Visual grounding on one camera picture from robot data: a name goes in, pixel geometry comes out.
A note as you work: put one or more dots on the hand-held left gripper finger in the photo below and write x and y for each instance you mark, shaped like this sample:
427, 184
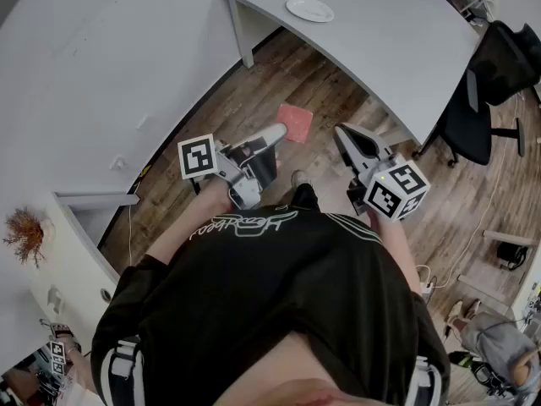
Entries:
272, 135
266, 167

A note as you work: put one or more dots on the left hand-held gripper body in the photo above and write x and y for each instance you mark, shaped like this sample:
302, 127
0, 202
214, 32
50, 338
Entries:
198, 157

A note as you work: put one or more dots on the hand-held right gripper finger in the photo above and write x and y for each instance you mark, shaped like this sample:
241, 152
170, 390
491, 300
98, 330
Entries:
353, 155
374, 148

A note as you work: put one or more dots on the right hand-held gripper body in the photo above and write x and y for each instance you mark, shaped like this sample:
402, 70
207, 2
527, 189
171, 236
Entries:
395, 190

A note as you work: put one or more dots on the red square sponge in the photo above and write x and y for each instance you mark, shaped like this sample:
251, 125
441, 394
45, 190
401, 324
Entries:
298, 121

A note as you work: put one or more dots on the white round plate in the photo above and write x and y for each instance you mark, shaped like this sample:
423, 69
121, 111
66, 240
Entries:
309, 9

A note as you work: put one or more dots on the person's left forearm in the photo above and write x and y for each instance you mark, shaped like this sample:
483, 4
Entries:
190, 231

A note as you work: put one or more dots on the person's right forearm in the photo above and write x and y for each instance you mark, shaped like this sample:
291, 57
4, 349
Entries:
399, 248

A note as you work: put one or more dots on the person's grey shoe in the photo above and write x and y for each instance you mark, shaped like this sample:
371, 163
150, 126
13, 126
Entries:
301, 178

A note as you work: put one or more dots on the white power strip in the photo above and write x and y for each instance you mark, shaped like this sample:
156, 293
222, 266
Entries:
427, 286

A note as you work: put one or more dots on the white table foot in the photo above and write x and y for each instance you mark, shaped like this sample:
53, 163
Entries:
509, 237

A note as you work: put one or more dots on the person's black t-shirt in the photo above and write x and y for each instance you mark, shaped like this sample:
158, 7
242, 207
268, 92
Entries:
262, 294

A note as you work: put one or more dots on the black device on floor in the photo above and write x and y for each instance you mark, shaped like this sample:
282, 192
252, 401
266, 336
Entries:
512, 255

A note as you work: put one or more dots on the black office chair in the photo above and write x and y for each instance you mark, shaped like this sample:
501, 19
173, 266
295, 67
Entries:
503, 61

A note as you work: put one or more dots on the dried orange plant decoration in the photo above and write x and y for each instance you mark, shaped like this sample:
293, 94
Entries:
25, 235

